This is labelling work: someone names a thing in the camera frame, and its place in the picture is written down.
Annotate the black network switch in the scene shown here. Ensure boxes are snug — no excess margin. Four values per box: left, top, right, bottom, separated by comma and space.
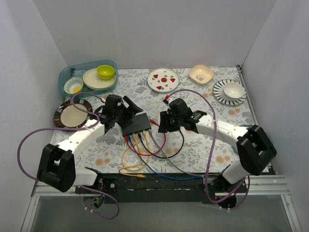
121, 113, 151, 137

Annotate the red ethernet cable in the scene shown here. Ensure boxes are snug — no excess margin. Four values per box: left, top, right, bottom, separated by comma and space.
124, 118, 167, 156

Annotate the yellow ethernet cable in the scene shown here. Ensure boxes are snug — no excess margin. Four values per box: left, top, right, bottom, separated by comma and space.
118, 133, 150, 179
142, 130, 152, 148

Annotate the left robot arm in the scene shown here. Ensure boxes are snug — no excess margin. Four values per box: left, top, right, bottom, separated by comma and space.
37, 94, 143, 193

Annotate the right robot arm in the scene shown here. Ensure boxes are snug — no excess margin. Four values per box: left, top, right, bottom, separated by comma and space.
158, 98, 277, 192

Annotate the cream plate in basin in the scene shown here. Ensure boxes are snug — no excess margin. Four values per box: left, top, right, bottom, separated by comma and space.
83, 69, 116, 90

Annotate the strawberry pattern plate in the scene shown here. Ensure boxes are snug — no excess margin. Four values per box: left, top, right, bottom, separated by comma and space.
147, 68, 180, 93

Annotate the lime green bowl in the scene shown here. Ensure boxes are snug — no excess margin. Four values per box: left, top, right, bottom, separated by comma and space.
97, 65, 115, 80

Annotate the blue striped plate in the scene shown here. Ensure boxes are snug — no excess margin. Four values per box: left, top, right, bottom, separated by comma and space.
212, 79, 247, 106

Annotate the dark rimmed plate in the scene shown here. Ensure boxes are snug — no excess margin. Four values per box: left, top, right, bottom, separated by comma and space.
54, 100, 90, 128

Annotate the floral tablecloth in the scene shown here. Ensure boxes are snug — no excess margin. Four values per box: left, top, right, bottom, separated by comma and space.
52, 67, 271, 174

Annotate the blue patterned small bowl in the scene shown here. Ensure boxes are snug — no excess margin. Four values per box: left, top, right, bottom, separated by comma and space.
63, 77, 84, 95

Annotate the beige square bowl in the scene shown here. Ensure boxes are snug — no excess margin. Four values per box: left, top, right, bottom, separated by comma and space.
188, 64, 214, 85

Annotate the teal plastic basin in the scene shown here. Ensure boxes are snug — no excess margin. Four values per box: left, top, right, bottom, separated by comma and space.
58, 59, 118, 96

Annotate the white bowl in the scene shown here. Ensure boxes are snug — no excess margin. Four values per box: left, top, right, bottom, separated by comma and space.
223, 82, 245, 99

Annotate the teal scalloped plate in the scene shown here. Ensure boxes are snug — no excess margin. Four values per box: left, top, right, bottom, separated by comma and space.
241, 124, 273, 150

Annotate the black ethernet cable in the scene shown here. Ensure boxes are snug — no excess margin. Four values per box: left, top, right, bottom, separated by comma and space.
137, 128, 185, 159

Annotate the grey ethernet cable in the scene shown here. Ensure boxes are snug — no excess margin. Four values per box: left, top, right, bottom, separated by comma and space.
148, 130, 201, 176

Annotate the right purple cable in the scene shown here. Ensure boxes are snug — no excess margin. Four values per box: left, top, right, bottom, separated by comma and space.
164, 89, 251, 203

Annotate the purple cable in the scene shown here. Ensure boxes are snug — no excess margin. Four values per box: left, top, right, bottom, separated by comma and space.
164, 89, 251, 203
17, 92, 120, 220

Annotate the blue ethernet cable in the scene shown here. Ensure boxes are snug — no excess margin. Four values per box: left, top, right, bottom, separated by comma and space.
127, 135, 203, 180

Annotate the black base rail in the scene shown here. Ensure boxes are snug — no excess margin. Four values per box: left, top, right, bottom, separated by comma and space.
74, 173, 251, 204

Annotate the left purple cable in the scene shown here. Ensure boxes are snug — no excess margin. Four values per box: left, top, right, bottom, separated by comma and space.
17, 92, 120, 220

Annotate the aluminium frame rail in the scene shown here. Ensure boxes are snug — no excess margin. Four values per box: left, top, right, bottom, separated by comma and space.
21, 176, 302, 232

